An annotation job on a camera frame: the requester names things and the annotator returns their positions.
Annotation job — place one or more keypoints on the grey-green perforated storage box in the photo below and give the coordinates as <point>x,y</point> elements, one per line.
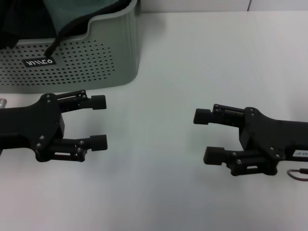
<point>115,48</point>

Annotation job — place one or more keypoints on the dark green black-edged towel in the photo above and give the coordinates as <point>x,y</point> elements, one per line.
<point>72,9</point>

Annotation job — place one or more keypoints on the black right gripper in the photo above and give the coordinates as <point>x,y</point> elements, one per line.
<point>276,137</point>

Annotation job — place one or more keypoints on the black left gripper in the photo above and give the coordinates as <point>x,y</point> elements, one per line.
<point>29,127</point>

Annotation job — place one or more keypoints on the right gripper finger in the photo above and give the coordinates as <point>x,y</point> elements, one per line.
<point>202,116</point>

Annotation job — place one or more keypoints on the black cloth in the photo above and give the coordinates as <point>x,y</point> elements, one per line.
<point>19,19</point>

